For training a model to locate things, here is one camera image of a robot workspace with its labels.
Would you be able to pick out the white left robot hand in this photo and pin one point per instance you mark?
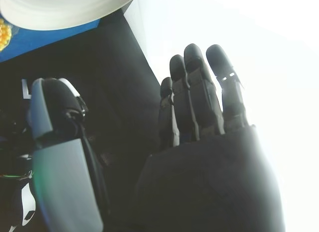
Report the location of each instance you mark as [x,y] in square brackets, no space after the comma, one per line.
[211,179]

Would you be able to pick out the bag of yellow corn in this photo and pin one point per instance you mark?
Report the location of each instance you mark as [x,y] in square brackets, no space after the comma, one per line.
[4,35]

